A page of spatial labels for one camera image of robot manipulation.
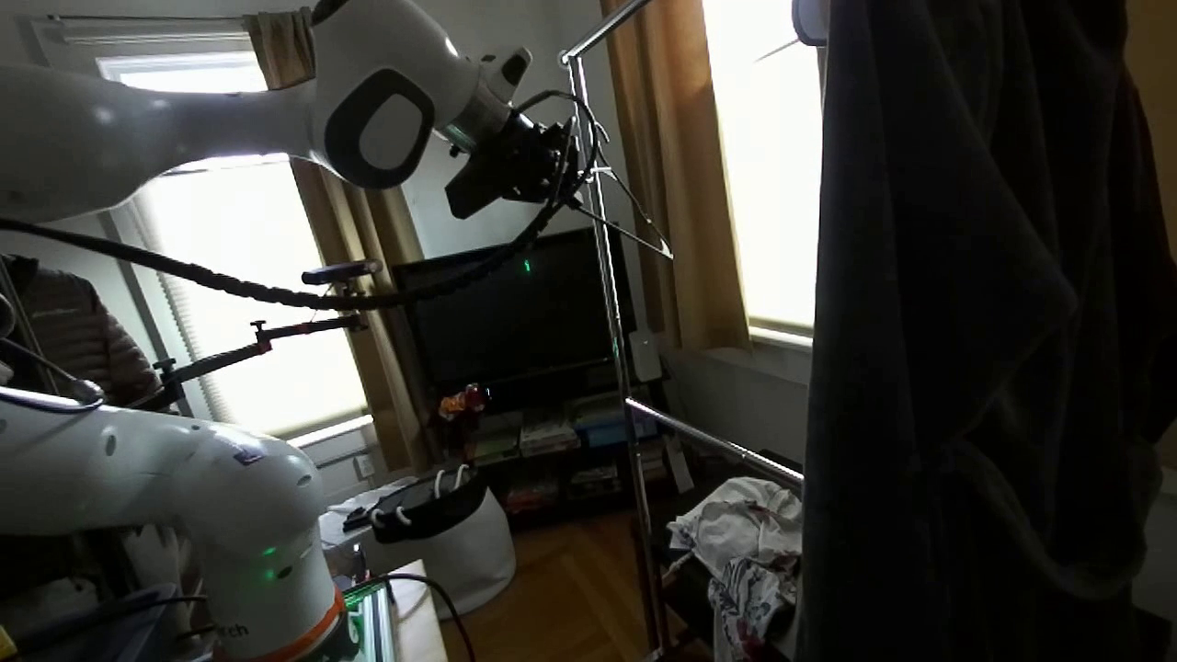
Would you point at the person in striped sweater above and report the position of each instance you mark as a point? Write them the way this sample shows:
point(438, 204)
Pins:
point(85, 338)

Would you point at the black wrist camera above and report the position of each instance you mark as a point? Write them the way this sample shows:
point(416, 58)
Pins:
point(471, 191)

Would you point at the printed white cloth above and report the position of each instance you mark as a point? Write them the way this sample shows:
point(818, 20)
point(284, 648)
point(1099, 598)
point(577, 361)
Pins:
point(756, 612)

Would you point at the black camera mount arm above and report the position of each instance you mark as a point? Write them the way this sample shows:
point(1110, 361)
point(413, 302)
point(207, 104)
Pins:
point(246, 354)

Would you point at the black media shelf unit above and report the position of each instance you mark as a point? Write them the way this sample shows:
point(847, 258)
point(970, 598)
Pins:
point(555, 447)

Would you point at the white round laundry basket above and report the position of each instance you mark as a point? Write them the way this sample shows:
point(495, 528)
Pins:
point(456, 537)

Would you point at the chrome metal garment rack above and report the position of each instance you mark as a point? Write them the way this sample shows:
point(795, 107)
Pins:
point(608, 308)

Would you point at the dark hanging robe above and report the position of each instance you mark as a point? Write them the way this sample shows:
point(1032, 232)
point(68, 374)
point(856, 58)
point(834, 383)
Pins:
point(981, 370)

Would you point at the white crumpled cloth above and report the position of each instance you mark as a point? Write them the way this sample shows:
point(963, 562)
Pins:
point(738, 518)

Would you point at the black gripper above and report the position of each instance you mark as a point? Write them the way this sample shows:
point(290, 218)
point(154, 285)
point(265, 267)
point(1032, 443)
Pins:
point(534, 160)

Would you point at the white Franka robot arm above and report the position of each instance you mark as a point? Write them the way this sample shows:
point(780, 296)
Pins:
point(370, 74)

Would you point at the black flat television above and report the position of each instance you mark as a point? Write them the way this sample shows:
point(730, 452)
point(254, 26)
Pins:
point(517, 319)

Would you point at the thin black hanger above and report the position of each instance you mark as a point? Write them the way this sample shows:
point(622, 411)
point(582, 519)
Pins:
point(626, 231)

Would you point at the white wall outlet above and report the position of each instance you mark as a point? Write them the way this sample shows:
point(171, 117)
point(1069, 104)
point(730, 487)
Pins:
point(366, 466)

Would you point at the tan curtain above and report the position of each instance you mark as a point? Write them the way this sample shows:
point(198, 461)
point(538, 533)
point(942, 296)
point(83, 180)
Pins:
point(675, 187)
point(355, 243)

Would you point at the small red figurine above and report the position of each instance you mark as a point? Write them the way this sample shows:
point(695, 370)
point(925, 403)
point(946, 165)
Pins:
point(464, 408)

